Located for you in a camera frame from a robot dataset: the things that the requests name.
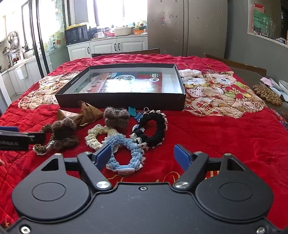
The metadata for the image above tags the brown beaded mat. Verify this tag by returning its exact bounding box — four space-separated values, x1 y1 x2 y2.
253 84 283 106

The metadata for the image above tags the red green framed poster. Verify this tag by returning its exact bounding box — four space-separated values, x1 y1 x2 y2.
248 3 271 37

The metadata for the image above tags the pink floral cloth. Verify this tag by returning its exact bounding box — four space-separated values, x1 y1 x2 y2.
260 77 273 87

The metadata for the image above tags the black crochet scrunchie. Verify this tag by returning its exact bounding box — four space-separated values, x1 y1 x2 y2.
130 110 168 150

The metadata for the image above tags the steel double door refrigerator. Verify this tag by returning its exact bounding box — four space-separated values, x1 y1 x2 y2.
147 0 228 58

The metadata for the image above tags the black shallow cardboard box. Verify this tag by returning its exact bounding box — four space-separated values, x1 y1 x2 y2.
55 63 186 111

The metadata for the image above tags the white mug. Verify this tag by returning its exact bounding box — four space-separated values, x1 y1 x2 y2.
93 32 105 39

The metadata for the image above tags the red quilted bear blanket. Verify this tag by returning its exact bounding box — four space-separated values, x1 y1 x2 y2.
1 54 287 229

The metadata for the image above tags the blue crochet scrunchie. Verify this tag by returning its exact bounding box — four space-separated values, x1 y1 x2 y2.
103 134 145 176

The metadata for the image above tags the blue binder clip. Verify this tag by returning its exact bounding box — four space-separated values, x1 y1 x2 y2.
128 107 144 123

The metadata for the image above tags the white plate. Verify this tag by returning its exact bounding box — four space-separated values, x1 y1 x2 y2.
278 79 288 95

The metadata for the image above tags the cream plastic basin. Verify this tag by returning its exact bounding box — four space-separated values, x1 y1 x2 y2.
114 26 133 37

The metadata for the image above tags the black microwave oven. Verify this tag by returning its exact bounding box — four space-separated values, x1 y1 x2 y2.
64 25 88 45

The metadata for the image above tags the cream crochet scrunchie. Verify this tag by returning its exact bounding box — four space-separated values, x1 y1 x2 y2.
85 124 119 151

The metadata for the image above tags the brown wooden chair right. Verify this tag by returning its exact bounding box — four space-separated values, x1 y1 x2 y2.
204 53 267 77

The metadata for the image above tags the printed booklet in box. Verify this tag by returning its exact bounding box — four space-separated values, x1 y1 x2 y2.
73 72 162 94

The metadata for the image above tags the brown crochet scrunchie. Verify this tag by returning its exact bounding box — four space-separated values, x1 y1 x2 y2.
33 144 47 156

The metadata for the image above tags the white kitchen cabinet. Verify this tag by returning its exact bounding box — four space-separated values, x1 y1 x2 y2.
67 34 148 60

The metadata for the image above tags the orange bowl on counter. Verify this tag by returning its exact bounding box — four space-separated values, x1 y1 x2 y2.
133 29 145 35

